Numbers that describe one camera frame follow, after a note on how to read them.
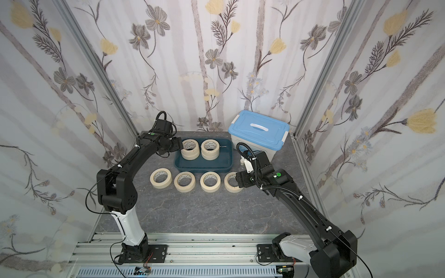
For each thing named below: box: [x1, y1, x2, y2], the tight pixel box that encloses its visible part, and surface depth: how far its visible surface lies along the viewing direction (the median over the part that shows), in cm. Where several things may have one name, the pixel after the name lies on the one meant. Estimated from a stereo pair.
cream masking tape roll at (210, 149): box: [200, 139, 220, 161], surface depth 108 cm
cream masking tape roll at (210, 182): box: [199, 171, 222, 193], surface depth 96 cm
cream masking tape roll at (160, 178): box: [149, 167, 173, 190], surface depth 98 cm
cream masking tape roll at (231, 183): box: [223, 171, 244, 193], surface depth 95 cm
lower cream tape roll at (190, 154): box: [180, 149, 200, 161], surface depth 106 cm
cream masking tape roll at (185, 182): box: [173, 171, 196, 193], surface depth 97 cm
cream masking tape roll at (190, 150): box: [180, 139, 200, 161], surface depth 107 cm
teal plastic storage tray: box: [173, 137, 234, 174], surface depth 108 cm
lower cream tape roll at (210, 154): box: [201, 149, 220, 161], surface depth 106 cm
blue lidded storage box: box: [228, 110, 290, 163], surface depth 102 cm
